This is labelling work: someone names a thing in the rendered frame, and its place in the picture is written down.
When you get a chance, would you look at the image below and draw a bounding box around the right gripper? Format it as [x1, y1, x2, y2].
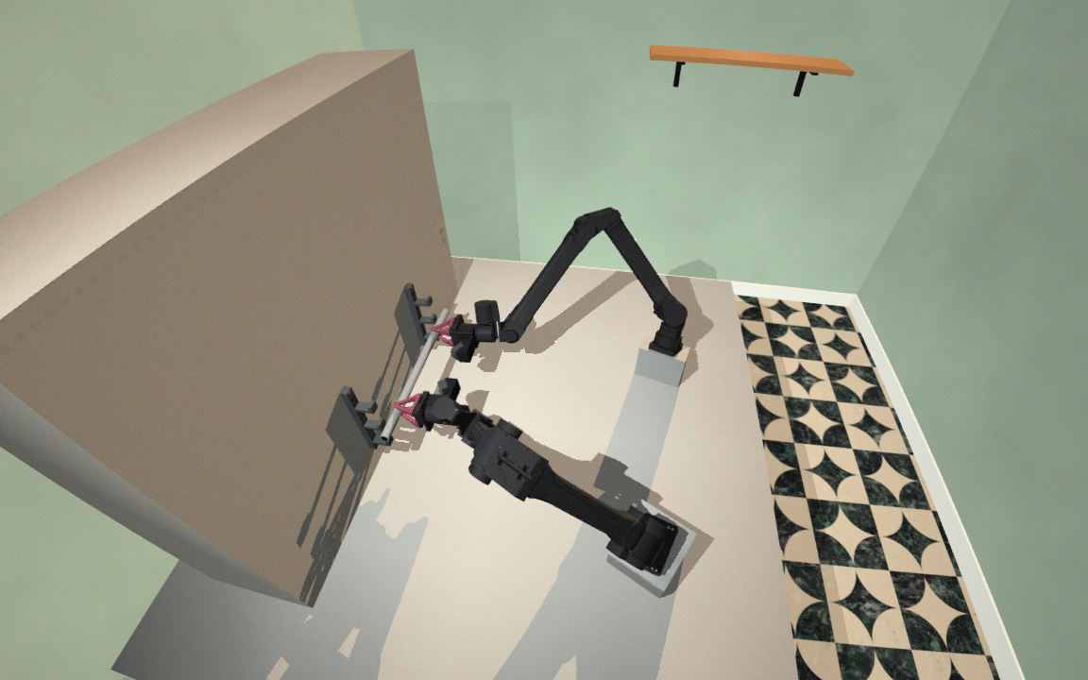
[432, 314, 479, 347]

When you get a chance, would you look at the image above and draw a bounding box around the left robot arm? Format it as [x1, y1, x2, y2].
[426, 378, 678, 576]

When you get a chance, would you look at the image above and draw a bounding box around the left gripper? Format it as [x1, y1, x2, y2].
[394, 391, 447, 432]

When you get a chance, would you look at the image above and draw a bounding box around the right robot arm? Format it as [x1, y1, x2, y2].
[452, 207, 688, 363]

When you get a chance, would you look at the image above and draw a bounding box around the dark grey wall rack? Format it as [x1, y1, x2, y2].
[339, 283, 437, 450]

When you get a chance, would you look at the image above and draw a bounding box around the grey metal bar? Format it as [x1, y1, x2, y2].
[380, 309, 450, 441]

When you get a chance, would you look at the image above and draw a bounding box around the tan wall panel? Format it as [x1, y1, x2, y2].
[0, 49, 458, 608]

